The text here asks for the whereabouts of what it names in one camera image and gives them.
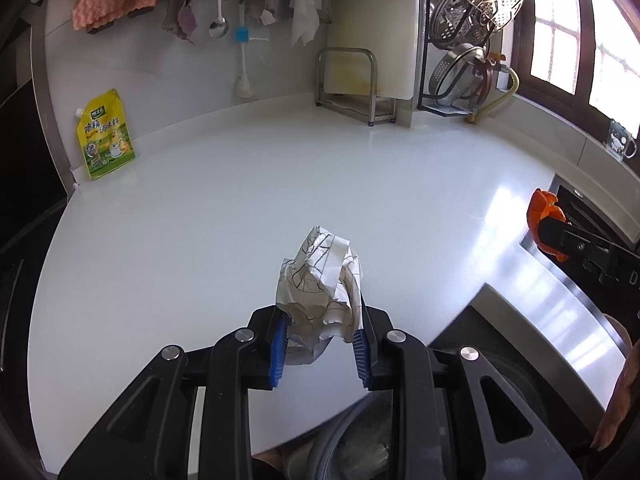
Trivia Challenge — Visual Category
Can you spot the steel sink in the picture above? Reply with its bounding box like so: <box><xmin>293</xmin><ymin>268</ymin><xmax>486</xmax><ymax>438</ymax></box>
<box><xmin>470</xmin><ymin>185</ymin><xmax>628</xmax><ymax>428</ymax></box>

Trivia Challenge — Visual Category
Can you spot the steel pot lid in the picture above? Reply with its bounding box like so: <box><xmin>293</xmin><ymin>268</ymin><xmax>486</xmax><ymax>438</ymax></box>
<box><xmin>427</xmin><ymin>44</ymin><xmax>490</xmax><ymax>106</ymax></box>

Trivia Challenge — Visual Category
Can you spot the steel steamer tray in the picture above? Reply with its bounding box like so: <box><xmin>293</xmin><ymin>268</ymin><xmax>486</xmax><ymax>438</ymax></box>
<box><xmin>428</xmin><ymin>0</ymin><xmax>524</xmax><ymax>50</ymax></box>

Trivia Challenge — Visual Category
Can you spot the black wire pot rack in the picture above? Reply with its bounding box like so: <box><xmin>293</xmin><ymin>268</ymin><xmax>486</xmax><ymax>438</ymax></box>
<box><xmin>418</xmin><ymin>0</ymin><xmax>497</xmax><ymax>115</ymax></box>

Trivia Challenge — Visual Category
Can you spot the steel cutting board rack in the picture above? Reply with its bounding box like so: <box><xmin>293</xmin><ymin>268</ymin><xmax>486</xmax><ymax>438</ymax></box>
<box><xmin>314</xmin><ymin>47</ymin><xmax>397</xmax><ymax>127</ymax></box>

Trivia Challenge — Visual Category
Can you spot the person's right hand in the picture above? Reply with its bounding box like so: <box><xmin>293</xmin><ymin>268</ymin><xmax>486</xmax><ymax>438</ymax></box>
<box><xmin>591</xmin><ymin>342</ymin><xmax>639</xmax><ymax>451</ymax></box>

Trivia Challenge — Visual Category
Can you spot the white hanging cloth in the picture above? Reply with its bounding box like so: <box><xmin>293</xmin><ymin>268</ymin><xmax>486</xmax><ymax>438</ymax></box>
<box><xmin>290</xmin><ymin>0</ymin><xmax>322</xmax><ymax>47</ymax></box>

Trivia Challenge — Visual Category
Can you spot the blue white bottle brush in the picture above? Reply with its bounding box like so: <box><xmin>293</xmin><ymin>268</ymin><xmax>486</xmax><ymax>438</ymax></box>
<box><xmin>235</xmin><ymin>3</ymin><xmax>254</xmax><ymax>100</ymax></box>

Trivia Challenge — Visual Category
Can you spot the white paper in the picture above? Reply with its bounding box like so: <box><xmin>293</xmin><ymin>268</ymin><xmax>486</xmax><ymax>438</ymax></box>
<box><xmin>276</xmin><ymin>226</ymin><xmax>363</xmax><ymax>365</ymax></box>

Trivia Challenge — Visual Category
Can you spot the pink wavy sponge cloth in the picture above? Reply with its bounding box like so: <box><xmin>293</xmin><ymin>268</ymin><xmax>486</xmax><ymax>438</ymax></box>
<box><xmin>72</xmin><ymin>0</ymin><xmax>157</xmax><ymax>32</ymax></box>

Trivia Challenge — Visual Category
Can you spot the orange peel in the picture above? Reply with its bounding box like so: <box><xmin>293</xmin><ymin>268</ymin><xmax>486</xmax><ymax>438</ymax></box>
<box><xmin>525</xmin><ymin>187</ymin><xmax>572</xmax><ymax>264</ymax></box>

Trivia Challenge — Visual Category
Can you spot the yellow gas hose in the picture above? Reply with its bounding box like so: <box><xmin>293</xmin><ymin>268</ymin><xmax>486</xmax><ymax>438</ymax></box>
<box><xmin>464</xmin><ymin>64</ymin><xmax>522</xmax><ymax>125</ymax></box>

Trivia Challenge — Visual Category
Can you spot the glass mug on sill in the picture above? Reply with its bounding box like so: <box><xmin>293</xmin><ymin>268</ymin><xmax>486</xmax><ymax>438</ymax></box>
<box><xmin>605</xmin><ymin>119</ymin><xmax>638</xmax><ymax>162</ymax></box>

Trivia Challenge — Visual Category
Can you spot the purple grey hanging cloth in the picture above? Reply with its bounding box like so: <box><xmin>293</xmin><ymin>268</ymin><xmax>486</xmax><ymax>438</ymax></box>
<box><xmin>162</xmin><ymin>0</ymin><xmax>198</xmax><ymax>42</ymax></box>

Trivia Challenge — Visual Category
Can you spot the yellow green refill pouch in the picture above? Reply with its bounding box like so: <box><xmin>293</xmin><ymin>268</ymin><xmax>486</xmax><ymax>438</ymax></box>
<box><xmin>75</xmin><ymin>89</ymin><xmax>136</xmax><ymax>180</ymax></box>

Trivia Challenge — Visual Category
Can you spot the white cutting board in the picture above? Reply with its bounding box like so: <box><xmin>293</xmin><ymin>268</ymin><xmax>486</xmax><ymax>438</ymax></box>
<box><xmin>328</xmin><ymin>0</ymin><xmax>420</xmax><ymax>101</ymax></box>

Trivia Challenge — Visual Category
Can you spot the window frame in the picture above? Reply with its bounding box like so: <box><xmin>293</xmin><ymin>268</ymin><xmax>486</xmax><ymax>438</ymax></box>
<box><xmin>512</xmin><ymin>0</ymin><xmax>639</xmax><ymax>141</ymax></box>

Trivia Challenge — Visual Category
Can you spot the trash bin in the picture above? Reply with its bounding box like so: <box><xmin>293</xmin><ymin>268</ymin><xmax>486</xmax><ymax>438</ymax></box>
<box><xmin>283</xmin><ymin>392</ymin><xmax>392</xmax><ymax>479</ymax></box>

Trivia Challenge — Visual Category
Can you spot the metal spoon with smiley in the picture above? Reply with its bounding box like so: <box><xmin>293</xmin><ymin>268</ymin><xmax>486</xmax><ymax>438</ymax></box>
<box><xmin>208</xmin><ymin>0</ymin><xmax>229</xmax><ymax>39</ymax></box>

